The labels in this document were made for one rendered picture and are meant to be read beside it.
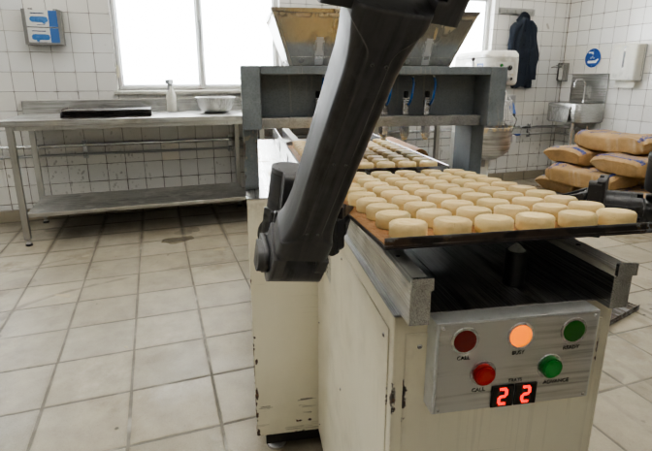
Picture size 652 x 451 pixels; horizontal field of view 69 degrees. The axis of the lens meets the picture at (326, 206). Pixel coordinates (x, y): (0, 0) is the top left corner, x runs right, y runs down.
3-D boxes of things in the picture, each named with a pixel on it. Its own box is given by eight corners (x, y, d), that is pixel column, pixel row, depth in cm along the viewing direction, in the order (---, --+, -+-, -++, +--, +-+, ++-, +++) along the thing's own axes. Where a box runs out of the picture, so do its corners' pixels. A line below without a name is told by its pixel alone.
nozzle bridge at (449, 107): (244, 175, 158) (240, 68, 149) (450, 168, 170) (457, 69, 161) (244, 198, 126) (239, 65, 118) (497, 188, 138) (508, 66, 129)
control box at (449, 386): (422, 400, 69) (427, 312, 65) (571, 382, 73) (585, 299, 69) (432, 417, 65) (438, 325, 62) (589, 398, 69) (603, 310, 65)
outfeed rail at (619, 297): (336, 138, 256) (336, 125, 254) (342, 138, 257) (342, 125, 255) (611, 310, 65) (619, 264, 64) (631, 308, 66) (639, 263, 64)
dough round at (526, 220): (561, 230, 65) (563, 215, 65) (541, 236, 62) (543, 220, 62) (527, 223, 69) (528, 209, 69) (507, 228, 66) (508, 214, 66)
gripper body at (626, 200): (598, 173, 85) (647, 177, 81) (591, 228, 87) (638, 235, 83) (594, 178, 80) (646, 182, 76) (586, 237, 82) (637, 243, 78)
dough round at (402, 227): (432, 241, 60) (433, 225, 60) (393, 242, 60) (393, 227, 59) (420, 231, 65) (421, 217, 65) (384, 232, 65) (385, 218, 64)
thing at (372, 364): (316, 450, 152) (314, 175, 129) (419, 436, 158) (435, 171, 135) (375, 740, 85) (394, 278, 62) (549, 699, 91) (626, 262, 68)
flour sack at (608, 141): (567, 146, 442) (570, 129, 437) (597, 144, 459) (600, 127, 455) (646, 158, 379) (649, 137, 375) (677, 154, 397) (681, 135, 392)
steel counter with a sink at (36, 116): (19, 248, 333) (-14, 66, 301) (41, 221, 397) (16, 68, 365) (440, 207, 442) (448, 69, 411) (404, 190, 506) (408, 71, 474)
